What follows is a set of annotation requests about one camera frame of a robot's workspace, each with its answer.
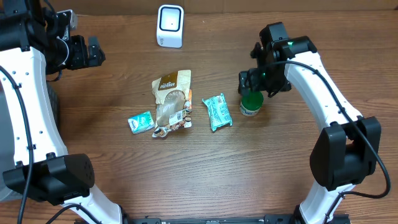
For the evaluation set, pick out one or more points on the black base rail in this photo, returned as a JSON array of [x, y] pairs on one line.
[[211, 221]]

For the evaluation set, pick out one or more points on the white barcode scanner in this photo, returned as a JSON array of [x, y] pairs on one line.
[[170, 26]]

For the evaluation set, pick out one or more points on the brown snack pouch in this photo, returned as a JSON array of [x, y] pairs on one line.
[[173, 99]]

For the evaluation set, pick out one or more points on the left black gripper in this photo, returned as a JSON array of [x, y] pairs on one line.
[[86, 52]]

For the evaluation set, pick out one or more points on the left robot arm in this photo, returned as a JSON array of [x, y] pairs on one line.
[[35, 163]]

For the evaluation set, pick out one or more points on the small teal tissue pack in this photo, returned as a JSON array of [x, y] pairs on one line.
[[141, 123]]

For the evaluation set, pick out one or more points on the teal snack bar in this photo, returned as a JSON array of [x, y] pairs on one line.
[[218, 112]]

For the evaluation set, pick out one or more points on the green capped white jar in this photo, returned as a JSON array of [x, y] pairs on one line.
[[251, 103]]

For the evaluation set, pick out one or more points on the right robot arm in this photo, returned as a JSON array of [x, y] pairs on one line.
[[346, 151]]

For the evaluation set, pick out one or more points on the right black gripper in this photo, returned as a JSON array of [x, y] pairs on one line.
[[253, 76]]

